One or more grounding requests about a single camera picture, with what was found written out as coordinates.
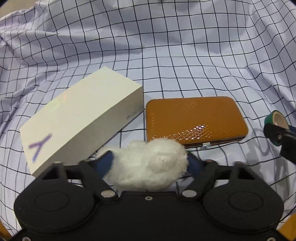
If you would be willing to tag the brown leather wallet case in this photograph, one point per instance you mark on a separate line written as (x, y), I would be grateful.
(195, 121)

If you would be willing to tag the white black checkered cloth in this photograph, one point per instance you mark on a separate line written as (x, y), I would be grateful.
(241, 49)

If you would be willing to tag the white fluffy plush toy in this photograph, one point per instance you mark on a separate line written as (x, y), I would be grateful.
(141, 166)

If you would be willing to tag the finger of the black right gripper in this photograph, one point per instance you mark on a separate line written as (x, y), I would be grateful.
(281, 137)

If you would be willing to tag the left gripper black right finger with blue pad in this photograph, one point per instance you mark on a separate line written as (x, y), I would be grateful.
(206, 173)

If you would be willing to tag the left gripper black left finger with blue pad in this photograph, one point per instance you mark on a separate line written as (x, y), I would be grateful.
(90, 173)

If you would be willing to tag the green tape roll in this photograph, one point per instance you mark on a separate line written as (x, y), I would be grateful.
(275, 118)

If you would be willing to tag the white vivo phone box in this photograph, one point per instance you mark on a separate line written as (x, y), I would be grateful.
(79, 121)

